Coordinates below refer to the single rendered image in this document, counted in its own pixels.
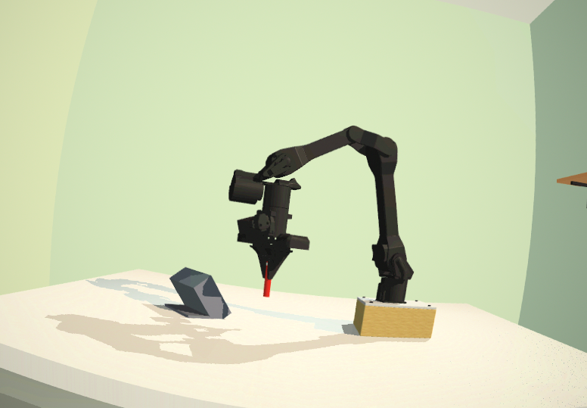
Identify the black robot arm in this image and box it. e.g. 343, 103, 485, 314
228, 126, 414, 304

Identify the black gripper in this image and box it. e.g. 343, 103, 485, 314
237, 206, 310, 279

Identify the red peg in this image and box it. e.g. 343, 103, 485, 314
263, 261, 271, 297

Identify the grey sloped panel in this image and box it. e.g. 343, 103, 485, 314
165, 267, 231, 319

